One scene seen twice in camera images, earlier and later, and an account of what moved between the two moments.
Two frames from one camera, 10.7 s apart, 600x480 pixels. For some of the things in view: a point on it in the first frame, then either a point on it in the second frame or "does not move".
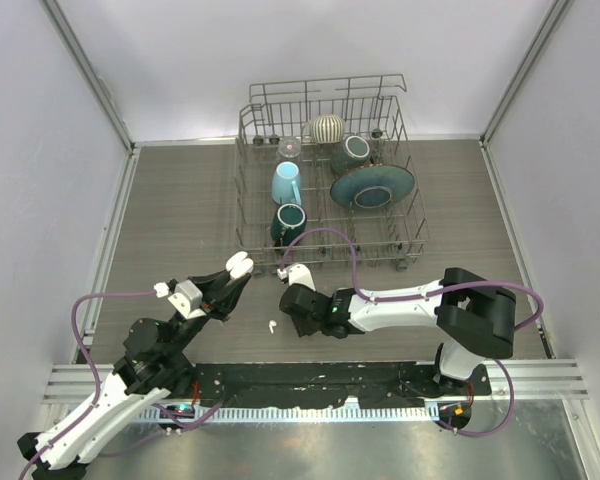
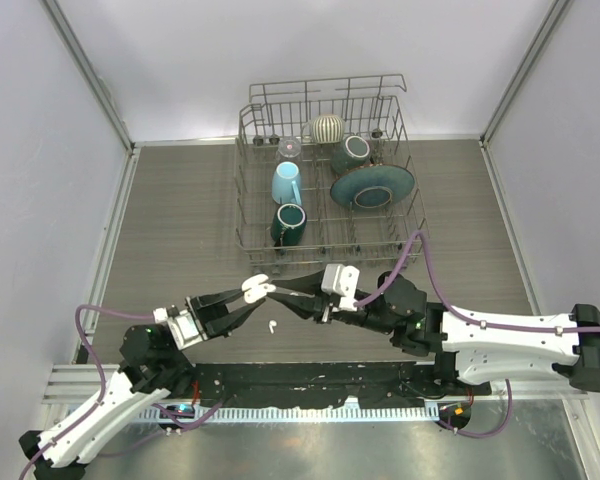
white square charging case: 239,266 → 255,288
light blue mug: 287,183 does not move
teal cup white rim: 351,152 does not move
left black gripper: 216,303 → 208,307
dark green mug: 288,222 does not move
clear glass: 289,148 does not move
